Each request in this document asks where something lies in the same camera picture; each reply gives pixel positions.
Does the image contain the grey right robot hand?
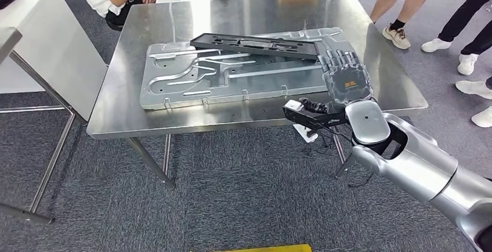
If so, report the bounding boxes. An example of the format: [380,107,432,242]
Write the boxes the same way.
[299,48,374,114]

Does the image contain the black plastic panel part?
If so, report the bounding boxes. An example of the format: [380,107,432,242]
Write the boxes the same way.
[189,32,321,62]

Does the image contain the stainless steel workbench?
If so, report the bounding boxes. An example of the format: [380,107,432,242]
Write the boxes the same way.
[86,0,429,190]

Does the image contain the white power strip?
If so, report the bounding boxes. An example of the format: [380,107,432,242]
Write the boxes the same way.
[292,124,319,144]

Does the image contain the stamped grey metal plate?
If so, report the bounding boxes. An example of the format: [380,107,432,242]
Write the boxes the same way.
[139,26,362,111]

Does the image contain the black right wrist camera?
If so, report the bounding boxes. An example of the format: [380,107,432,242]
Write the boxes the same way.
[282,99,349,132]

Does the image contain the black floor cable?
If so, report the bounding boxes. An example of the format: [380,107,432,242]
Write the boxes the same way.
[307,129,375,189]

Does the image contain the grey table steel frame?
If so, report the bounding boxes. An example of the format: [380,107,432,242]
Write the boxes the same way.
[0,26,77,225]

